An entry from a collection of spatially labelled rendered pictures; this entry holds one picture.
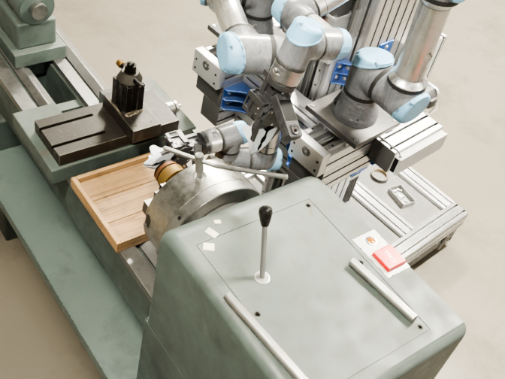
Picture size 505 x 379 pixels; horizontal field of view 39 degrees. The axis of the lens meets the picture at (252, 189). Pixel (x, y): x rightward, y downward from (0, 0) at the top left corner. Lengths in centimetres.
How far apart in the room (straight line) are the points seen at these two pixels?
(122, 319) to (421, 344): 109
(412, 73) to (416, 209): 155
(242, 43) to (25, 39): 99
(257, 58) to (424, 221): 167
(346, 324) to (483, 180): 270
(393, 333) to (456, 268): 204
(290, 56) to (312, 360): 67
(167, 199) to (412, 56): 77
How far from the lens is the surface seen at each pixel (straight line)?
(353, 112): 225
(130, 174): 234
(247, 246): 170
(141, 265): 213
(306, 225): 179
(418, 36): 201
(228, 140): 220
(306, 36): 163
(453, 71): 502
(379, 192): 354
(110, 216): 221
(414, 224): 347
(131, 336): 237
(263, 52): 204
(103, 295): 246
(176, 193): 185
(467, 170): 425
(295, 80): 168
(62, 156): 228
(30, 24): 273
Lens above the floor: 253
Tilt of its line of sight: 44 degrees down
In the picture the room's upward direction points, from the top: 15 degrees clockwise
